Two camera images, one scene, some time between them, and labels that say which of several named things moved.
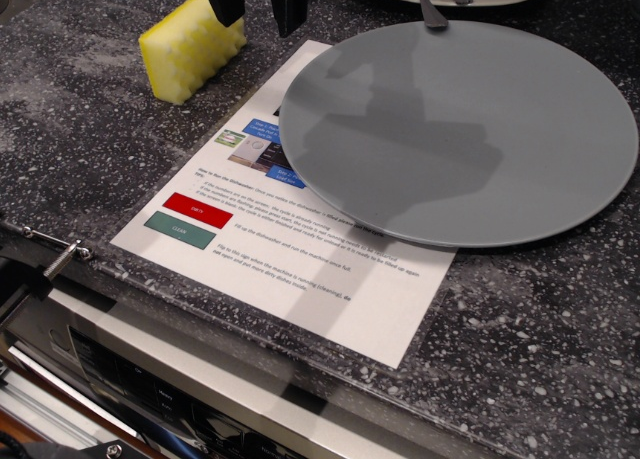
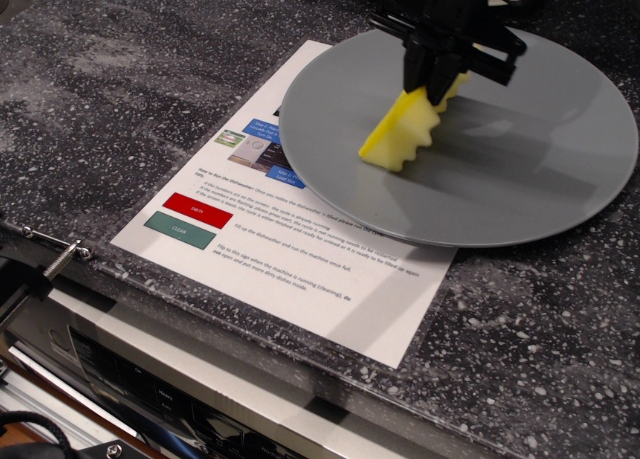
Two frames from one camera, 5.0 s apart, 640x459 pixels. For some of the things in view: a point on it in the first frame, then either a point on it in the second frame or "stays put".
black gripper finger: (289, 0) → (444, 73)
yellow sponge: (181, 51) → (405, 128)
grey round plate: (476, 134) stays put
